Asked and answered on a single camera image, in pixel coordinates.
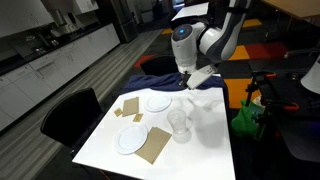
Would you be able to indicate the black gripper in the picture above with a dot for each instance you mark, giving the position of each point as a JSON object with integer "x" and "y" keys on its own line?
{"x": 193, "y": 77}

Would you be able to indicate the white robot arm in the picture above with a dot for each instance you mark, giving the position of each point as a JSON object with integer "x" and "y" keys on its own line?
{"x": 204, "y": 35}

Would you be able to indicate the dark blue cloth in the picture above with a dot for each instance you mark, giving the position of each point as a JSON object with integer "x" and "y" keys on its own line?
{"x": 170, "y": 82}

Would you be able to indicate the black chair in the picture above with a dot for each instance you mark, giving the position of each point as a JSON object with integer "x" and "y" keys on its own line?
{"x": 73, "y": 119}
{"x": 159, "y": 65}

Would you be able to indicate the clear plastic cup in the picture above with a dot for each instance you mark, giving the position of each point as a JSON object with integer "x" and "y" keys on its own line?
{"x": 178, "y": 121}

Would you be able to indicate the white plate far side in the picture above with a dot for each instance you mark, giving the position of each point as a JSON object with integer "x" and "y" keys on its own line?
{"x": 157, "y": 103}

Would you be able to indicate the black tripod with orange clamps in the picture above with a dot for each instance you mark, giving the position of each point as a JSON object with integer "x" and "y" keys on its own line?
{"x": 258, "y": 79}

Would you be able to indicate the green bag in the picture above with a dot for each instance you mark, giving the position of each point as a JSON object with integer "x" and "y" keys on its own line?
{"x": 244, "y": 123}

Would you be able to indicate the small brown cardboard square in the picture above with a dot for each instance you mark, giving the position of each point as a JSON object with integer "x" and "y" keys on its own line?
{"x": 137, "y": 117}

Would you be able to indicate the large brown cardboard napkin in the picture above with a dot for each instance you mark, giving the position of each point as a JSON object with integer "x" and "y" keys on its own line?
{"x": 156, "y": 141}

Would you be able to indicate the small brown cardboard piece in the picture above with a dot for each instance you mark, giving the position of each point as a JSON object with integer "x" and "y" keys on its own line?
{"x": 118, "y": 112}

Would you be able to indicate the white plate near cup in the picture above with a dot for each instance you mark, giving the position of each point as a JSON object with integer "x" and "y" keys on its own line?
{"x": 130, "y": 139}

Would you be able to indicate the stainless steel refrigerator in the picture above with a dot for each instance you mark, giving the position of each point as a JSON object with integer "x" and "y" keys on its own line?
{"x": 124, "y": 21}

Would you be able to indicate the white kitchen counter cabinets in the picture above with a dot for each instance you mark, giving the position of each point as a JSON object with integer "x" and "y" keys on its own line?
{"x": 25, "y": 86}

